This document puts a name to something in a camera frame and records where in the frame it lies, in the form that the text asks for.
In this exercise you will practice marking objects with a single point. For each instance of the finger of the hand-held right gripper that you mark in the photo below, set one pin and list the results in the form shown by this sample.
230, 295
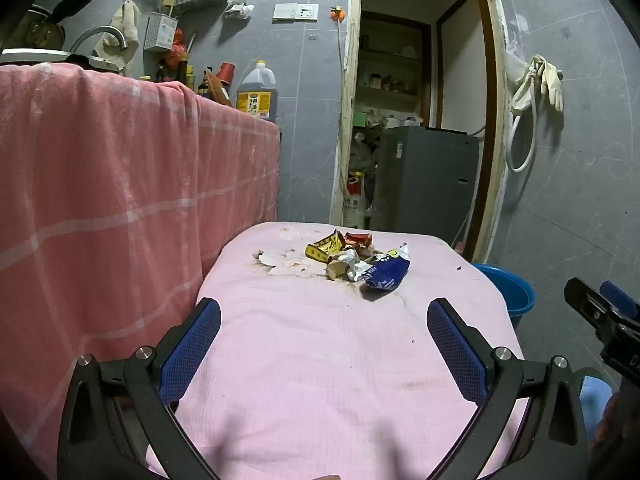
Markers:
585, 305
620, 300

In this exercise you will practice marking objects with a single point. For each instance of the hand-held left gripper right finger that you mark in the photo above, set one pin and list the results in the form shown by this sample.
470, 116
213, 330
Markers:
457, 345

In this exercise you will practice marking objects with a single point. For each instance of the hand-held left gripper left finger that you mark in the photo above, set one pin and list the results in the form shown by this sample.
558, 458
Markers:
192, 340

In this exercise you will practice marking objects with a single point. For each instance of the blue plastic basin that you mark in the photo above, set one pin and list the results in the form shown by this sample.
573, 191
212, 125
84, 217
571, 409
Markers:
510, 295

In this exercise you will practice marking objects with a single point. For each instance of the blue snack bag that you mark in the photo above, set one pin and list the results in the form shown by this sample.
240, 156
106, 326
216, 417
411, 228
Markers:
385, 272

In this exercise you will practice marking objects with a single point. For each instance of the white wrapper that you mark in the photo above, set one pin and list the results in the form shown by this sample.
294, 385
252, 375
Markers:
352, 260

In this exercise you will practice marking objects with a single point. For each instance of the red wrapper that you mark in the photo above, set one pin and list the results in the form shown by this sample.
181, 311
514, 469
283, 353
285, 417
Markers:
357, 239

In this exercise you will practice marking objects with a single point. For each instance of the yellow wrapper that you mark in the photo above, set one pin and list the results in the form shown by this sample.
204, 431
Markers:
322, 249

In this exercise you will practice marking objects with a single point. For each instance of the pink blanket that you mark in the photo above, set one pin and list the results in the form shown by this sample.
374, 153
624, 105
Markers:
310, 360

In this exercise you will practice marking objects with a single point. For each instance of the grey washing machine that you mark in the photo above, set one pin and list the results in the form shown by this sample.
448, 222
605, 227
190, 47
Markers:
425, 185

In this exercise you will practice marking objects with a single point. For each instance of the white sack with red print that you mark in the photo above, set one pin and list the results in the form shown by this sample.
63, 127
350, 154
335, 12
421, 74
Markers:
352, 205

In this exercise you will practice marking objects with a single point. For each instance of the pink plaid cloth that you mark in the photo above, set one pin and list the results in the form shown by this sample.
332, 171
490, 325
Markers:
100, 185

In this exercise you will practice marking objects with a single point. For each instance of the pale rubber gloves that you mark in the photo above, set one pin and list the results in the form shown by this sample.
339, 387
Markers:
552, 85

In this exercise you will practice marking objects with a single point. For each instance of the green box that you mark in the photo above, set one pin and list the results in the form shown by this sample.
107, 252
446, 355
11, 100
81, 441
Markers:
359, 118

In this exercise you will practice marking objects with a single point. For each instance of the brown seasoning packet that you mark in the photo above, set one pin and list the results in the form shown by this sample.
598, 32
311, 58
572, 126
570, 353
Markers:
219, 91

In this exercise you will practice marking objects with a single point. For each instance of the large oil jug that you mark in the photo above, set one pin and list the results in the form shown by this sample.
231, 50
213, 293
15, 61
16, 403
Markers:
260, 95

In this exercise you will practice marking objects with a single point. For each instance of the dark sauce bottle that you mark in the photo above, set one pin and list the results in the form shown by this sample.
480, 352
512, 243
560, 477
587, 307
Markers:
204, 85

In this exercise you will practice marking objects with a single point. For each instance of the wooden storage shelf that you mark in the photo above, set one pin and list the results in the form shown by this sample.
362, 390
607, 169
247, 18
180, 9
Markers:
390, 91

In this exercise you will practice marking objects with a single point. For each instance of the red cup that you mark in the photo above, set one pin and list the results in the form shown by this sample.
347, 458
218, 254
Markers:
226, 72

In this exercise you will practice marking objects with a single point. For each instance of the perforated metal utensil holder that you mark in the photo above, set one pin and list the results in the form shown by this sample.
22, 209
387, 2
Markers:
160, 32

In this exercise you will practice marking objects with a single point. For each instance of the metal faucet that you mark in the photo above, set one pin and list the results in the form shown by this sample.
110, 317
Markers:
95, 32

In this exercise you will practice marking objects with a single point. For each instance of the beige hanging towel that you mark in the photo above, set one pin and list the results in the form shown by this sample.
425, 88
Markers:
125, 22

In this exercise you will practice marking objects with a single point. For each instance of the crumpled white plastic bag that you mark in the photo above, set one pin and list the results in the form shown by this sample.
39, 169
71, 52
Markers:
240, 7

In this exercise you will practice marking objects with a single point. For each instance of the wooden door frame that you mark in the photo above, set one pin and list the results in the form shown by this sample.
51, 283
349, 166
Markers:
347, 110

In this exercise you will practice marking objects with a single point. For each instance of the wall shelf rack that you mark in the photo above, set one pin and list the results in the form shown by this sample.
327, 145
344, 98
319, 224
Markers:
200, 1

